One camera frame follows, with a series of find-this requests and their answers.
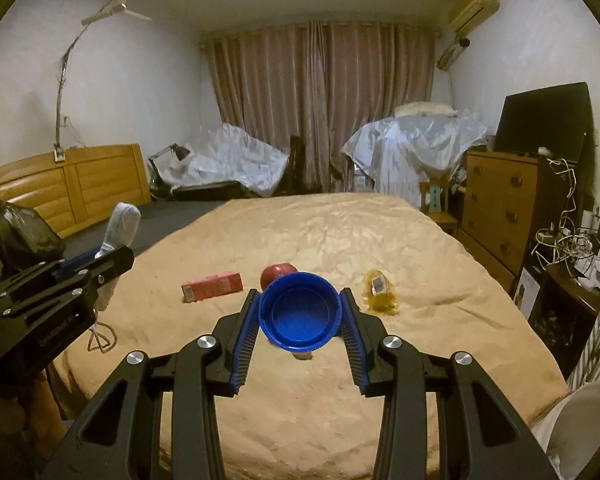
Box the dark grey bed sheet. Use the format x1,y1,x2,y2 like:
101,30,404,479
62,200,228,257

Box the white plastic wrapper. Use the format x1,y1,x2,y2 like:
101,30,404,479
96,202,142,311

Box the yellow plastic wrapper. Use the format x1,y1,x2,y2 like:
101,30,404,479
362,269,400,316

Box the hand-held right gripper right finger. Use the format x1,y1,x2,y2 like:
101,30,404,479
339,287,556,480

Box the white pillow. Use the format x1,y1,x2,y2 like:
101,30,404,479
394,101,458,119

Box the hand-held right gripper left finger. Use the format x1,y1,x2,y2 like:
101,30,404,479
40,287,261,480

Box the beige air conditioner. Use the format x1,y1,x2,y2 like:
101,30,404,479
447,0,500,31

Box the wooden chest of drawers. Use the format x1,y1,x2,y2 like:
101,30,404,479
460,150,541,281

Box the clear plastic dust cover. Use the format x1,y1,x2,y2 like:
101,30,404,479
172,122,290,198
341,110,488,191

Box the black plastic bag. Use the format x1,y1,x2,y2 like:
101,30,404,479
0,195,67,266

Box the blue plastic cap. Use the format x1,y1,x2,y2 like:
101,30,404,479
258,271,342,351

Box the thin wire loop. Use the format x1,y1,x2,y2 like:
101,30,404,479
86,310,117,354

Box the wooden headboard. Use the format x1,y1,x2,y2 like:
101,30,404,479
0,144,151,239

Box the tangle of white cables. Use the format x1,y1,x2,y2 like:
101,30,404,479
530,147,600,281

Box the black television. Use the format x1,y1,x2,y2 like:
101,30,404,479
495,82,593,163

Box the striped cloth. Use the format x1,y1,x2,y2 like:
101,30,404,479
567,280,600,391

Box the dark wooden cabinet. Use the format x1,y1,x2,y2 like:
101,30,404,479
515,262,600,376

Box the beige pipe cover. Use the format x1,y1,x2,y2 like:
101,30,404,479
436,35,471,71

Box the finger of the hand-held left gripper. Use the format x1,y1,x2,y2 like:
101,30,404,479
77,245,136,287
2,252,102,287

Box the person's left hand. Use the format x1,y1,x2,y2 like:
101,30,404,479
0,375,63,436

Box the red apple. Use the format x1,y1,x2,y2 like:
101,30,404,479
260,262,299,292

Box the small wooden chair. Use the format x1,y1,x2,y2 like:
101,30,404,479
420,180,461,233

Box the black desk lamp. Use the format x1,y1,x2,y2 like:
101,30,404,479
147,144,191,197

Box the red carton box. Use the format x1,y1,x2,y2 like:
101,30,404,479
181,271,244,304

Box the pink curtains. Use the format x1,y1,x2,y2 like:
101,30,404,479
200,19,441,193

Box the white cardboard box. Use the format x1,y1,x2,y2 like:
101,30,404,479
514,267,536,311

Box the white ceiling fan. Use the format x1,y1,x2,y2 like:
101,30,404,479
81,0,153,26

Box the wall cable conduit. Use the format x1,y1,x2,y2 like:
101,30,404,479
54,25,88,148

